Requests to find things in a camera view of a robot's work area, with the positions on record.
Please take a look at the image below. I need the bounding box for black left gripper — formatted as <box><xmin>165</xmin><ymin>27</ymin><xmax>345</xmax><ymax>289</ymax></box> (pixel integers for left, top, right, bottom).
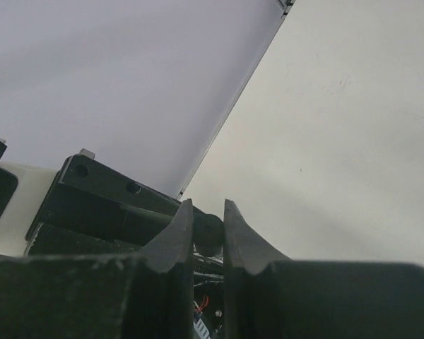
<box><xmin>25</xmin><ymin>153</ymin><xmax>182</xmax><ymax>249</ymax></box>

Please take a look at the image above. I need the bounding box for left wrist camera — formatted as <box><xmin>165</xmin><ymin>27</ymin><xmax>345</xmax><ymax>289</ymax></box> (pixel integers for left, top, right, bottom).
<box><xmin>0</xmin><ymin>138</ymin><xmax>57</xmax><ymax>256</ymax></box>

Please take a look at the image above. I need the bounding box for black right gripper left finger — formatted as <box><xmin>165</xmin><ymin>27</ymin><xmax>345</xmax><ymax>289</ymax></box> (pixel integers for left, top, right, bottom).
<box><xmin>0</xmin><ymin>200</ymin><xmax>194</xmax><ymax>338</ymax></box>

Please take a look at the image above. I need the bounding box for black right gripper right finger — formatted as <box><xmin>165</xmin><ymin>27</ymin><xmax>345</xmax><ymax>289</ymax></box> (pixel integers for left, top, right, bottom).
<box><xmin>223</xmin><ymin>200</ymin><xmax>424</xmax><ymax>338</ymax></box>

